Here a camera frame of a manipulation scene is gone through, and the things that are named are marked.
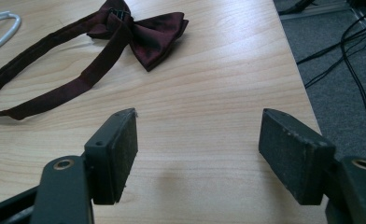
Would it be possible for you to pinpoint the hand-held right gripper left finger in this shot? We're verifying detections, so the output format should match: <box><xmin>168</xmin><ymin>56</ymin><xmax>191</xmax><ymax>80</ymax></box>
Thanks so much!
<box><xmin>84</xmin><ymin>107</ymin><xmax>139</xmax><ymax>206</ymax></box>

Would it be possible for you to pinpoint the dark bar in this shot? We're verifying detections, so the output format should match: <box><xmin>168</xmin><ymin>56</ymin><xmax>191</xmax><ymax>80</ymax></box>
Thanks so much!
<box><xmin>277</xmin><ymin>0</ymin><xmax>317</xmax><ymax>16</ymax></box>

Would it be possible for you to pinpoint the black straight floor cable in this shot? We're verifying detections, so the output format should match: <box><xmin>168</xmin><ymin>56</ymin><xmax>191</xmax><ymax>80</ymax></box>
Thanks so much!
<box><xmin>296</xmin><ymin>25</ymin><xmax>366</xmax><ymax>66</ymax></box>

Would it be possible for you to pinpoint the white plastic hanger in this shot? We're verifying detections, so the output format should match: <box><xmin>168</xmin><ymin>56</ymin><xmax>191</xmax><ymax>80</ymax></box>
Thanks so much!
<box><xmin>0</xmin><ymin>10</ymin><xmax>22</xmax><ymax>58</ymax></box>

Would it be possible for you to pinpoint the black looped floor cable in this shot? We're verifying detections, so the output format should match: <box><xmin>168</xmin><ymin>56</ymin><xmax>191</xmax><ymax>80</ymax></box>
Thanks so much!
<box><xmin>340</xmin><ymin>8</ymin><xmax>366</xmax><ymax>164</ymax></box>

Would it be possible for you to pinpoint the black thin floor cable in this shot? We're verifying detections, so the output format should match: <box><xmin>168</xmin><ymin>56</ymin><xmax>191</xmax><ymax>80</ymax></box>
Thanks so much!
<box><xmin>303</xmin><ymin>30</ymin><xmax>366</xmax><ymax>90</ymax></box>

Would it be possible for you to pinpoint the dark red bow tie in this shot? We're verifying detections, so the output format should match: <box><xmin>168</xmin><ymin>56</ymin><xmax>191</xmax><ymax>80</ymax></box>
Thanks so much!
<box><xmin>0</xmin><ymin>0</ymin><xmax>190</xmax><ymax>121</ymax></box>

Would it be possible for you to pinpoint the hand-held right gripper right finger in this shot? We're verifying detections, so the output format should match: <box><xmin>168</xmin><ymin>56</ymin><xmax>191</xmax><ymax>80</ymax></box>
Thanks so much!
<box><xmin>258</xmin><ymin>107</ymin><xmax>337</xmax><ymax>206</ymax></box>

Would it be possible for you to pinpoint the grey metal floor rail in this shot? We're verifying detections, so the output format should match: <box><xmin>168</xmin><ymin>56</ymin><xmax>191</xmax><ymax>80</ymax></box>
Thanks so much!
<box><xmin>279</xmin><ymin>5</ymin><xmax>366</xmax><ymax>51</ymax></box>

